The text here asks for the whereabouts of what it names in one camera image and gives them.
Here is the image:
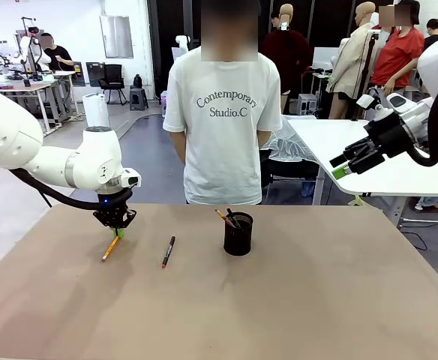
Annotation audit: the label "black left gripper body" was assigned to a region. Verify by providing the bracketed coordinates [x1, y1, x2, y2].
[93, 202, 137, 230]

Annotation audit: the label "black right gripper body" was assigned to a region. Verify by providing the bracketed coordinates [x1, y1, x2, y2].
[364, 111, 417, 158]

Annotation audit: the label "yellow pencil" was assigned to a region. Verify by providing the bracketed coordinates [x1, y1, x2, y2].
[101, 235, 121, 263]

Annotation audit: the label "black marker with red end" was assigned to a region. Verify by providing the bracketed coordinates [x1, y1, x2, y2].
[161, 235, 177, 269]

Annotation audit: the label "black mesh pen holder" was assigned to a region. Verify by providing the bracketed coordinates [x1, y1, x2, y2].
[223, 211, 254, 257]

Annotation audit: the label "white table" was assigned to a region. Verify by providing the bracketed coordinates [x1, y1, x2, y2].
[286, 118, 438, 228]

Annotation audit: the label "translucent plastic sheet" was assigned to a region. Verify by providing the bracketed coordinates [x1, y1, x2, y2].
[259, 115, 321, 163]

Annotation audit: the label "person in red shirt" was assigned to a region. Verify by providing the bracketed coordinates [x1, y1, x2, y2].
[370, 0, 426, 99]

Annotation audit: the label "mannequin in beige coat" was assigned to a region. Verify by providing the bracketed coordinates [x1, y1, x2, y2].
[325, 1, 380, 120]

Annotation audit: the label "white air purifier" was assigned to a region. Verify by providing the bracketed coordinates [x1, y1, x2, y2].
[82, 93, 110, 129]

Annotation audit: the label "grey stacked stools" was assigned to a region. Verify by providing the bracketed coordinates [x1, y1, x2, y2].
[129, 85, 149, 112]

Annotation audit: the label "person in white t-shirt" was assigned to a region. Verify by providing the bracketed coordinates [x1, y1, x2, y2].
[162, 0, 283, 206]

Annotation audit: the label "black office chair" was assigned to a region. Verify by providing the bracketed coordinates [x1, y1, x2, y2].
[98, 64, 128, 106]

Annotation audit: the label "white desk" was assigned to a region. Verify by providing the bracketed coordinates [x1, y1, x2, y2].
[40, 70, 80, 122]

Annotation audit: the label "wooden-top desk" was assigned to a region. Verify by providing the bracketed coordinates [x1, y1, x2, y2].
[0, 84, 52, 136]

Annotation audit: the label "person in black t-shirt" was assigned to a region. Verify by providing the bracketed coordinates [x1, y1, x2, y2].
[40, 32, 76, 72]

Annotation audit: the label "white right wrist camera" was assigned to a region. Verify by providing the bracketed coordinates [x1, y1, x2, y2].
[355, 94, 377, 110]

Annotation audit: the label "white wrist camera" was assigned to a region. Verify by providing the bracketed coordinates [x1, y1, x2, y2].
[123, 169, 142, 188]
[355, 94, 377, 110]

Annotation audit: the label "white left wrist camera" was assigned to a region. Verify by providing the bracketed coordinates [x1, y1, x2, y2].
[123, 169, 142, 188]

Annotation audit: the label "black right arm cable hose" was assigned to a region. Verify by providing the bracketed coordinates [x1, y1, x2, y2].
[409, 69, 438, 168]

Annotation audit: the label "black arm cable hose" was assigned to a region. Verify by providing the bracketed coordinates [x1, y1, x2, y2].
[10, 168, 134, 211]
[409, 69, 438, 168]

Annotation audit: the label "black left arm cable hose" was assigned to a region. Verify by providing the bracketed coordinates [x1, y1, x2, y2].
[10, 168, 134, 211]

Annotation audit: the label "grey wall panel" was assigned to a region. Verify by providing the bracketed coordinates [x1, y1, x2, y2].
[99, 15, 134, 59]

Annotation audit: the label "white robot with red camera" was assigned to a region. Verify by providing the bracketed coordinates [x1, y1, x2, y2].
[16, 16, 51, 80]

